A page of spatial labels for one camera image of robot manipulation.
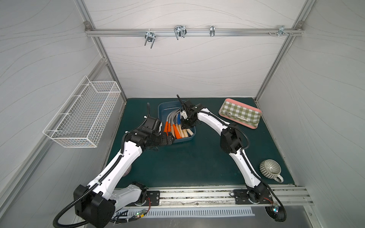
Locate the metal clamp hook left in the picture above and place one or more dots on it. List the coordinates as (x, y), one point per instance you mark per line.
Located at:
(150, 37)

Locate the metal ring hook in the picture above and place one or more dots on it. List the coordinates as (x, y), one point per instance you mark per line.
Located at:
(212, 31)

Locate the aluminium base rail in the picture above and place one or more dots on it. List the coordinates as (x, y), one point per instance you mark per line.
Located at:
(222, 196)

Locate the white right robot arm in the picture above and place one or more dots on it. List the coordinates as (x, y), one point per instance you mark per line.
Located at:
(233, 141)

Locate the metal clamp hook right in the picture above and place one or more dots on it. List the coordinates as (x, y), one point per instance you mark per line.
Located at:
(281, 32)

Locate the blue plastic storage box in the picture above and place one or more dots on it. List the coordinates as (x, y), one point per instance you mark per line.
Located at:
(165, 108)

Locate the pink striped bowl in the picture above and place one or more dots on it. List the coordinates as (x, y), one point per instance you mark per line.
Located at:
(127, 171)

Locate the metal clamp hook middle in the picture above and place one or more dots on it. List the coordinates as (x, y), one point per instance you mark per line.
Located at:
(180, 31)

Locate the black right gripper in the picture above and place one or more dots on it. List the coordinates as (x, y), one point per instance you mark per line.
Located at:
(187, 105)

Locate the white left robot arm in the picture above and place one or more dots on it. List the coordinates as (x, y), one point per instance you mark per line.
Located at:
(97, 202)

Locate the aluminium crossbar rail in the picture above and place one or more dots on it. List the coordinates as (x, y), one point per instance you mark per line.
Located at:
(191, 32)

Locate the metal clamp hook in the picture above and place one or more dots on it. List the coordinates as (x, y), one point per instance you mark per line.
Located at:
(180, 31)
(150, 37)
(281, 32)

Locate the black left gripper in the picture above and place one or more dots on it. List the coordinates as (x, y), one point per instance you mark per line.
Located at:
(166, 139)

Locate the pink tray with checkered cloth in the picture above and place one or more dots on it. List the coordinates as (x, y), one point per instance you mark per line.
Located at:
(240, 113)

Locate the white vent strip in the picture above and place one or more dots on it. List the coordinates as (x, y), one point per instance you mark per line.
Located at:
(223, 212)

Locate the white wire basket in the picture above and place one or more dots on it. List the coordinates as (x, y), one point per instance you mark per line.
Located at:
(81, 120)

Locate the grey ribbed mug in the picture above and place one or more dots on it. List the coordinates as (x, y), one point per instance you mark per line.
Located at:
(272, 170)

